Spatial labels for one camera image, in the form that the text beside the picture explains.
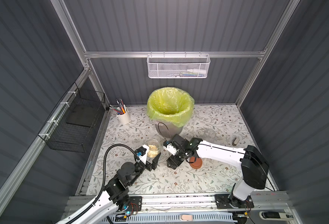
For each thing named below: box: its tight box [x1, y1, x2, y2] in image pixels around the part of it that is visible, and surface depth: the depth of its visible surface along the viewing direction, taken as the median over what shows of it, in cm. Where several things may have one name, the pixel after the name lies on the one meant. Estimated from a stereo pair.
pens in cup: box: [109, 98, 127, 115], surface depth 107 cm
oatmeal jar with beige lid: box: [147, 138, 162, 159], surface depth 71 cm
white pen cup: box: [115, 106, 131, 125], surface depth 105 cm
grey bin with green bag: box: [146, 86, 195, 139], surface depth 92 cm
